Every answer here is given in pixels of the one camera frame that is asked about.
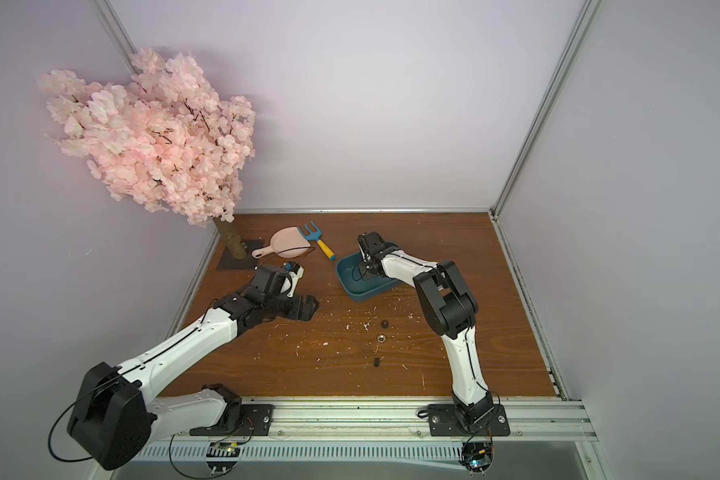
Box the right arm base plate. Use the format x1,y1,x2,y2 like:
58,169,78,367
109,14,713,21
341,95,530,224
419,404,511,437

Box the aluminium front rail frame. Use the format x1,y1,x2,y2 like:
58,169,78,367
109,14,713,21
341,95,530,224
89,395,613,480

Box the blue yellow toy rake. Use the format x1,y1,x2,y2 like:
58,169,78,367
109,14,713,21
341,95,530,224
297,221,336,261

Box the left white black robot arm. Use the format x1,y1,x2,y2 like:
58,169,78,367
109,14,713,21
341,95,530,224
67,262,319,471

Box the pink artificial blossom tree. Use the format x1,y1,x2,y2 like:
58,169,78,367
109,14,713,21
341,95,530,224
39,48,256,228

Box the teal plastic storage box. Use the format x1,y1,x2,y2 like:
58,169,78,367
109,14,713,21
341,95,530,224
335,250,401,302

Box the dark square tree base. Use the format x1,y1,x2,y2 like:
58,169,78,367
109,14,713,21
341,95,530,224
216,239,264,271

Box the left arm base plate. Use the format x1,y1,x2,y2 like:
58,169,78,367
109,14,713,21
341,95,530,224
189,404,274,437

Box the controller board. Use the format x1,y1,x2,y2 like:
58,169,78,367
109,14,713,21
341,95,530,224
459,442,494,475
205,441,242,478

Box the pink plastic dustpan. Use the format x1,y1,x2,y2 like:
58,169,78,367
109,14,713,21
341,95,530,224
251,226,311,259

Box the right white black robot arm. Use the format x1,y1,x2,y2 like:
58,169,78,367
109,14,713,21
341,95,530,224
358,232,496,434

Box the right controller board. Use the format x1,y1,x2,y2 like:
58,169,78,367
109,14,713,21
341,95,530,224
459,442,494,475

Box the left controller board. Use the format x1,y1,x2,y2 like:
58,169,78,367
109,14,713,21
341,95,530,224
205,441,242,478

